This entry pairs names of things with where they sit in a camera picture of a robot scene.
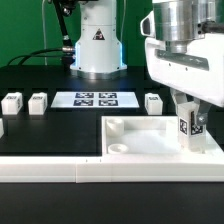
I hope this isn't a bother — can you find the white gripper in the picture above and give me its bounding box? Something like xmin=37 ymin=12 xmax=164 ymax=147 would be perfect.
xmin=140 ymin=11 xmax=224 ymax=126

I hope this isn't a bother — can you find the white square table top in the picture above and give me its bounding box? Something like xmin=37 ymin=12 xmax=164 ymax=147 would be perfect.
xmin=101 ymin=116 xmax=224 ymax=157

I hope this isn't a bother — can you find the white L-shaped obstacle fence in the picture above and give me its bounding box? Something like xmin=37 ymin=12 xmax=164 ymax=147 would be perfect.
xmin=0 ymin=151 xmax=224 ymax=183

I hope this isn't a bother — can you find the white marker plate with tags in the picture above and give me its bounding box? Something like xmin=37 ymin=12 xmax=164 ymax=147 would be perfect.
xmin=51 ymin=92 xmax=139 ymax=108

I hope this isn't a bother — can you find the white block at left edge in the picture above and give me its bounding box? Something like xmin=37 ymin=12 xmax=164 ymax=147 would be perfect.
xmin=0 ymin=118 xmax=4 ymax=139

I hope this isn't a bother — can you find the black cable bundle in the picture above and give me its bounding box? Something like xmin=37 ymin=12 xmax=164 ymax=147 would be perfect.
xmin=7 ymin=46 xmax=76 ymax=67

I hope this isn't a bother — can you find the white thin cable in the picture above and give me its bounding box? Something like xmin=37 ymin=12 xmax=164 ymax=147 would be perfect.
xmin=41 ymin=0 xmax=49 ymax=66

